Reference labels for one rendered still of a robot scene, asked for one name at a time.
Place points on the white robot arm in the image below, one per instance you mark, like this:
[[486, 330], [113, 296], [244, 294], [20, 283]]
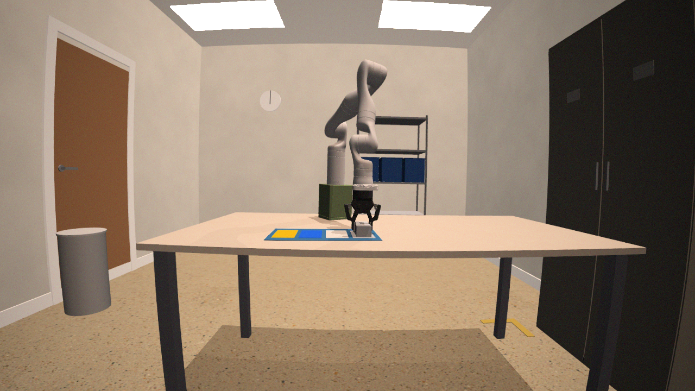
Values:
[[360, 103]]

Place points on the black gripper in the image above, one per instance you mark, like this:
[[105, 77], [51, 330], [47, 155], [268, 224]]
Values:
[[362, 206]]

